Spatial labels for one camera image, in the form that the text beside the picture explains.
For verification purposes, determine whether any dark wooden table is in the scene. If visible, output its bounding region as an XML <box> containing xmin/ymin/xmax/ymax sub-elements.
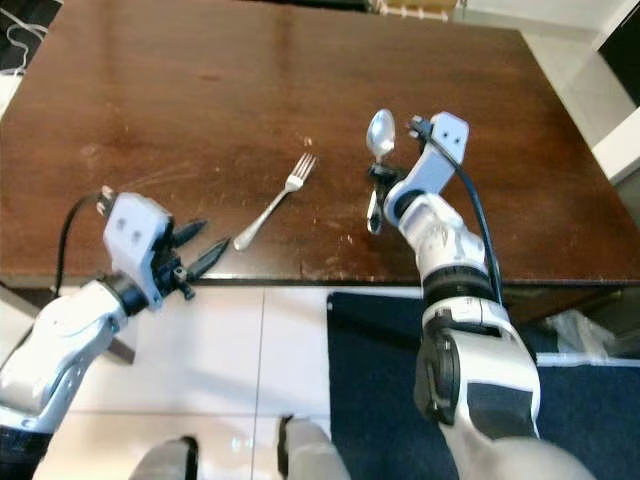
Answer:
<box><xmin>0</xmin><ymin>0</ymin><xmax>640</xmax><ymax>366</ymax></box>

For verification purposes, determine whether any silver fork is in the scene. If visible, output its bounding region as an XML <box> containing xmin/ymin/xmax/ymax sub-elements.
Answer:
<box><xmin>233</xmin><ymin>152</ymin><xmax>318</xmax><ymax>251</ymax></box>

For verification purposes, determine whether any crumpled clear plastic sheet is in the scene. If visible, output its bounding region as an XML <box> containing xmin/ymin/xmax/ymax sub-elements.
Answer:
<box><xmin>540</xmin><ymin>310</ymin><xmax>640</xmax><ymax>358</ymax></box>

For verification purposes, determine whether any grey robot left leg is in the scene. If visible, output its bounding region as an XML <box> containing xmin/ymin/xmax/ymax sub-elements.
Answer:
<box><xmin>135</xmin><ymin>435</ymin><xmax>201</xmax><ymax>480</ymax></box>

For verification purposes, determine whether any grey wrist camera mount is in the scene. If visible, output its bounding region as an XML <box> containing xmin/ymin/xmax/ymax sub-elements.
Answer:
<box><xmin>410</xmin><ymin>112</ymin><xmax>471</xmax><ymax>196</ymax></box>
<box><xmin>105</xmin><ymin>193</ymin><xmax>173</xmax><ymax>291</ymax></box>

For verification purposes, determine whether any tan cardboard box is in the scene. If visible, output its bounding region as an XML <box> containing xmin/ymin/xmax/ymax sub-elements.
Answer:
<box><xmin>370</xmin><ymin>0</ymin><xmax>461</xmax><ymax>19</ymax></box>

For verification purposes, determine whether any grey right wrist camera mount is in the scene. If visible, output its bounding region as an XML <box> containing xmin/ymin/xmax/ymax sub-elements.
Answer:
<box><xmin>410</xmin><ymin>112</ymin><xmax>471</xmax><ymax>196</ymax></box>

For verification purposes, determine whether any silver spoon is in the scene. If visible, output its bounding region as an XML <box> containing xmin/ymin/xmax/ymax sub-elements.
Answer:
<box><xmin>363</xmin><ymin>108</ymin><xmax>397</xmax><ymax>236</ymax></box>

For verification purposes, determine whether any white cable bundle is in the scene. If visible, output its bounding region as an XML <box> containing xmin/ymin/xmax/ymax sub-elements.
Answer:
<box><xmin>0</xmin><ymin>10</ymin><xmax>29</xmax><ymax>73</ymax></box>

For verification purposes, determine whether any black floor mat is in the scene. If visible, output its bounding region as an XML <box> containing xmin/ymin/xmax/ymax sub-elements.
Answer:
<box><xmin>325</xmin><ymin>290</ymin><xmax>640</xmax><ymax>480</ymax></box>

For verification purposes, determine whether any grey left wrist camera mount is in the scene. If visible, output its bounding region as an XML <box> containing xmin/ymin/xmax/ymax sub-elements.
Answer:
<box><xmin>105</xmin><ymin>193</ymin><xmax>173</xmax><ymax>291</ymax></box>

